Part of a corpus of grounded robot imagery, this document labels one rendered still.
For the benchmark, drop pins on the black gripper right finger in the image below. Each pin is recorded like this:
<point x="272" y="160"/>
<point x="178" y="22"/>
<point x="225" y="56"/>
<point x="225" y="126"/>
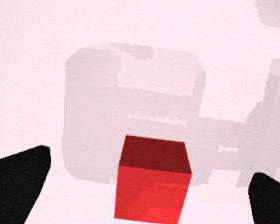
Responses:
<point x="264" y="197"/>

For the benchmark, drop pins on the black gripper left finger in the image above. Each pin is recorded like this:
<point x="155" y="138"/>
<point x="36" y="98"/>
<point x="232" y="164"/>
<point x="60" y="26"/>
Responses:
<point x="21" y="178"/>

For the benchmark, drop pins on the red block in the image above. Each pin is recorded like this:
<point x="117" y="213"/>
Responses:
<point x="153" y="179"/>

